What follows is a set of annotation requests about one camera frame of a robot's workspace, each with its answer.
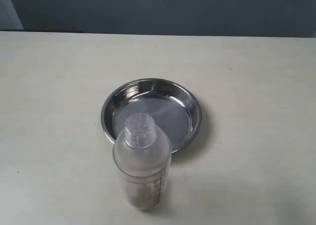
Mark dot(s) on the clear plastic shaker bottle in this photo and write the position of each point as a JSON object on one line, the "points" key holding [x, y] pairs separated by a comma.
{"points": [[142, 155]]}

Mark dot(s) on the round stainless steel plate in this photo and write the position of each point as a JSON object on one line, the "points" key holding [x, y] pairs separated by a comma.
{"points": [[174, 109]]}

